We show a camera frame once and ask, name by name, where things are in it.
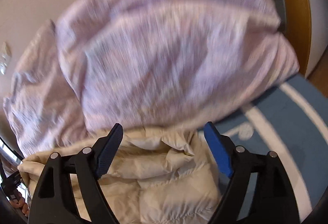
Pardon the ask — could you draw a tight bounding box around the white wall socket plate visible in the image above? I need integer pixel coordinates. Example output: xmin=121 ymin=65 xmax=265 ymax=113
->
xmin=0 ymin=42 xmax=12 ymax=75

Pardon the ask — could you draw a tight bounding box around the cream quilted down jacket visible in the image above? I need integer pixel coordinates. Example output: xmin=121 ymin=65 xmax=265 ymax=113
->
xmin=18 ymin=127 xmax=224 ymax=224

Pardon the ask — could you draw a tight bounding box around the lilac floral duvet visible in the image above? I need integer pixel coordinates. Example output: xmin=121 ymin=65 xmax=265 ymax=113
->
xmin=3 ymin=0 xmax=299 ymax=156

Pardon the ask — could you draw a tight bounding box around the person's left hand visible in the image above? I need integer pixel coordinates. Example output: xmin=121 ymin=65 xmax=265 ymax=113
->
xmin=9 ymin=192 xmax=30 ymax=217

